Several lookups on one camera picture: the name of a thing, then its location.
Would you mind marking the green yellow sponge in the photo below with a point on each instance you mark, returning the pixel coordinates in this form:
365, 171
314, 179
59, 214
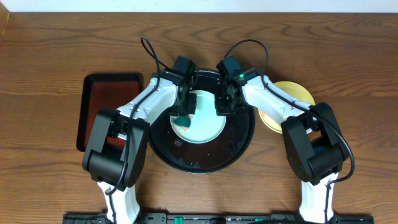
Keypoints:
183, 122

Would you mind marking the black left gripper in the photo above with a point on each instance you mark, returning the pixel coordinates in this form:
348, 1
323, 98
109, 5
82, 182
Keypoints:
194, 100

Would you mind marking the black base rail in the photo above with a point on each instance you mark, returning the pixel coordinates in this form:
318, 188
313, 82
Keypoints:
163, 218

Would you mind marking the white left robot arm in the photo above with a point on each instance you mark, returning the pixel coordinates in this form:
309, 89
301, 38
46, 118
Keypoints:
116, 149

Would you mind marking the yellow plate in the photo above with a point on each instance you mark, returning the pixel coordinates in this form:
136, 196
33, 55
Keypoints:
294, 89

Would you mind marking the round black tray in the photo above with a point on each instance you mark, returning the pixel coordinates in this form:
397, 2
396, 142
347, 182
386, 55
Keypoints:
211, 156

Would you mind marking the dark red rectangular tray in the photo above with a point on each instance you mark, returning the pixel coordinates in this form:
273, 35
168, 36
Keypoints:
104, 90

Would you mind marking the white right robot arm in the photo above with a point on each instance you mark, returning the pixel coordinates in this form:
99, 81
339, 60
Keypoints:
314, 145

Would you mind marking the mint green plate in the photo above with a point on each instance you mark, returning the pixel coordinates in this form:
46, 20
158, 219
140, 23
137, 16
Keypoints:
205, 124

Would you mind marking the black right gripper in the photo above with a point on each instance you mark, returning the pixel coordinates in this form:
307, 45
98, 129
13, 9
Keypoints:
221, 109

